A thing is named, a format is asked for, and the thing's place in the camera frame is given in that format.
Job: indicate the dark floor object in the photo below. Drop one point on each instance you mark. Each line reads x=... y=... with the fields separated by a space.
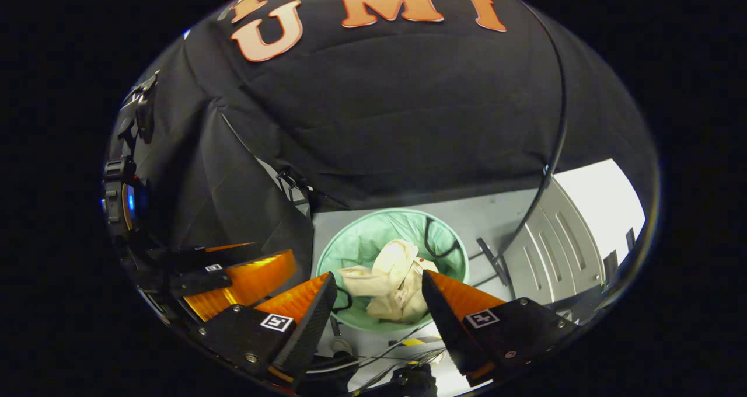
x=408 y=382

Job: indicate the black spring clamp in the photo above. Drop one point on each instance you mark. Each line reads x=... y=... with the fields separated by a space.
x=290 y=181

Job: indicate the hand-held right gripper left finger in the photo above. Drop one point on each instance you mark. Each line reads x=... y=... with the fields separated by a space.
x=306 y=333

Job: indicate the black backdrop cloth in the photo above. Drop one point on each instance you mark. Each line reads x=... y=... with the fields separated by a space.
x=408 y=105

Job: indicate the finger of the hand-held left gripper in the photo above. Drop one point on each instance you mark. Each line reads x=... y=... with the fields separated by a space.
x=251 y=280
x=187 y=257

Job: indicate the green laundry hamper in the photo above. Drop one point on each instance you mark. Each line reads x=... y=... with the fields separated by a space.
x=362 y=239

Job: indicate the cream jacket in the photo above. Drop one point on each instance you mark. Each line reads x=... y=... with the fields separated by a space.
x=391 y=263

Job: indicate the black clothes rack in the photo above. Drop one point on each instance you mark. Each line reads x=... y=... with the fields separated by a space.
x=547 y=178

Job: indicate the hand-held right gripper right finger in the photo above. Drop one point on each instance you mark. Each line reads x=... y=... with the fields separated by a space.
x=449 y=327

